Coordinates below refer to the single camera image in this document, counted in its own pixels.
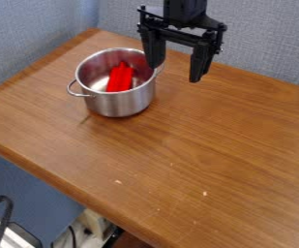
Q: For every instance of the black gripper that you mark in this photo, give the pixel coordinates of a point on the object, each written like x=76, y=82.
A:
x=180, y=22

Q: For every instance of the red block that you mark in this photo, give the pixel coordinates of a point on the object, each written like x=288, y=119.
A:
x=120, y=78

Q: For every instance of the stainless steel pot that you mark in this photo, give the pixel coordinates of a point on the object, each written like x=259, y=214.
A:
x=91, y=77

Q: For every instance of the white equipment under table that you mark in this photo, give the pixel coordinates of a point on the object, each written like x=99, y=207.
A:
x=91, y=231

